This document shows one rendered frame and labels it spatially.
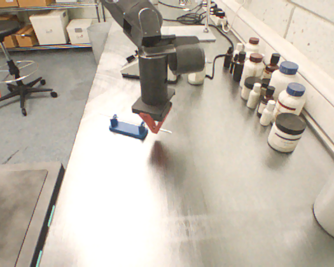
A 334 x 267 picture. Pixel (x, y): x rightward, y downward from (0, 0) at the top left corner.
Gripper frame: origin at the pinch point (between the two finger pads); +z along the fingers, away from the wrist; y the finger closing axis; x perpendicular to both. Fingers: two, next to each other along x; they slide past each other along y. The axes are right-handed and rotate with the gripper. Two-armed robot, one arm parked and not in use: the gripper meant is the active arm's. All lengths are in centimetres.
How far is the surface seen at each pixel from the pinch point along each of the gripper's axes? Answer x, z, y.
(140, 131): 3.4, 1.0, -1.1
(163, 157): -4.2, 2.7, -5.5
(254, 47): -18, -5, 49
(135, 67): 18.0, -1.2, 25.2
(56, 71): 172, 80, 131
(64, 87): 142, 80, 107
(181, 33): 17, 2, 72
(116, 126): 10.9, 1.9, -0.6
